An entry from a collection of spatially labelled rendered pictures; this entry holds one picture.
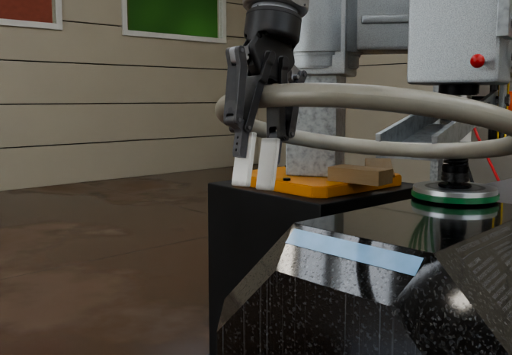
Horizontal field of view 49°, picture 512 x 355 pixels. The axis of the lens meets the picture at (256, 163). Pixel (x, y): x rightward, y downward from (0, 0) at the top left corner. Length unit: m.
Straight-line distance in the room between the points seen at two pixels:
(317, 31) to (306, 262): 1.06
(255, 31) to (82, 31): 6.77
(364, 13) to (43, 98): 5.57
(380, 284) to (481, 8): 0.73
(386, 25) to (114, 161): 5.94
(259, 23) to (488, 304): 0.62
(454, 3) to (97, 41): 6.39
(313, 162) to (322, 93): 1.40
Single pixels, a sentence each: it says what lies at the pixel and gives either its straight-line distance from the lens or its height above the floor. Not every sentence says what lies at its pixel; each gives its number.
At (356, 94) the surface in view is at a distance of 0.68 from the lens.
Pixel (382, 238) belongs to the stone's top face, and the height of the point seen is 0.80.
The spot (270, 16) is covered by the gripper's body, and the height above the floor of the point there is 1.17.
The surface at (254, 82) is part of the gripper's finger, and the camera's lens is 0.73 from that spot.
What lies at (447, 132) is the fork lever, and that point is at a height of 1.00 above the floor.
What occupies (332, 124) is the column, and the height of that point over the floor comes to 0.97.
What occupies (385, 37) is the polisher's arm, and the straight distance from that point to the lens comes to 2.07.
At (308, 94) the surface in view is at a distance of 0.69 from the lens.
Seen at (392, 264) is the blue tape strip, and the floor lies 0.78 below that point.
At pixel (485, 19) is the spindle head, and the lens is 1.45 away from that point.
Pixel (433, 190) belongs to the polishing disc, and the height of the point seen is 0.84.
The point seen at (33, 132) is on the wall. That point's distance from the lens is 7.18.
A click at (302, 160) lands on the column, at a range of 2.09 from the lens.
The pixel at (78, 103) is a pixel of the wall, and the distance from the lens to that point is 7.40.
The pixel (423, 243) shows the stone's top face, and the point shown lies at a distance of 1.09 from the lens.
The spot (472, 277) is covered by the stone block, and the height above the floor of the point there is 0.76.
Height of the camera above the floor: 1.07
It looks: 7 degrees down
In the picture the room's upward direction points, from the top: straight up
